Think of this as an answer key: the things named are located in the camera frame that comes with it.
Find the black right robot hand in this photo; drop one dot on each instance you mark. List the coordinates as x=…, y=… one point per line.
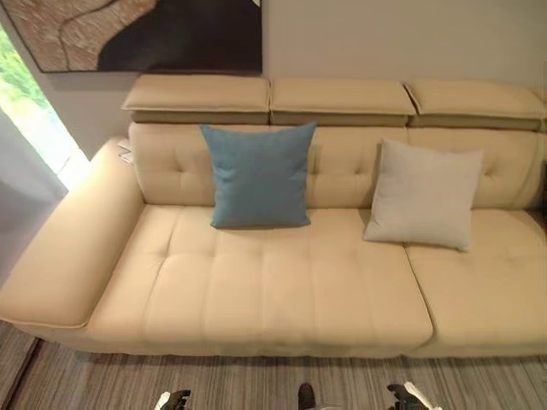
x=406, y=398

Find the striped grey floor rug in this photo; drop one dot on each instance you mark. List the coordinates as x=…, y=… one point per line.
x=273, y=380

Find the blue square cushion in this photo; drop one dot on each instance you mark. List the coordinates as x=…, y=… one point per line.
x=260, y=179

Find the framed abstract wall painting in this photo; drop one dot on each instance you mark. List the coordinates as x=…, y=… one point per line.
x=141, y=34

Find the light grey square cushion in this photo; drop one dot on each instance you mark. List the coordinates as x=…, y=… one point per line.
x=423, y=196

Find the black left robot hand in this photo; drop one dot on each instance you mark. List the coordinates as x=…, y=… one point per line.
x=174, y=399

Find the dark robot foot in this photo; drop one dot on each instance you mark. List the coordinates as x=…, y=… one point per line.
x=306, y=396

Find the cream leather sofa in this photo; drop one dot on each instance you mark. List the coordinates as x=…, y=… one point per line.
x=273, y=282

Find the white paper tag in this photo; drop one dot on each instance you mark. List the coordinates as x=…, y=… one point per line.
x=125, y=153

